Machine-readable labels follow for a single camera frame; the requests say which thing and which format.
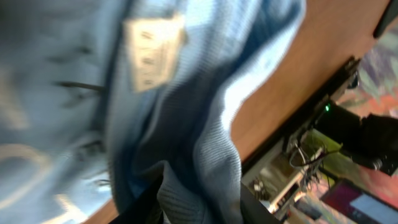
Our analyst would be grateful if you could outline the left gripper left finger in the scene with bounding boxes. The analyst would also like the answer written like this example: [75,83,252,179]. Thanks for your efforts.
[109,177,164,224]

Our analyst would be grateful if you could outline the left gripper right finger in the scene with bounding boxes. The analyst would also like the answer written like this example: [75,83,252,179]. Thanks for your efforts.
[240,184,280,224]

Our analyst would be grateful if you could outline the light blue printed t-shirt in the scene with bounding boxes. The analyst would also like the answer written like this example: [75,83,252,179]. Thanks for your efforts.
[1,0,306,223]

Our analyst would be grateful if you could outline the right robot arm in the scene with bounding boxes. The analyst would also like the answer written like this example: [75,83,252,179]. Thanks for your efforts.
[314,101,397,176]

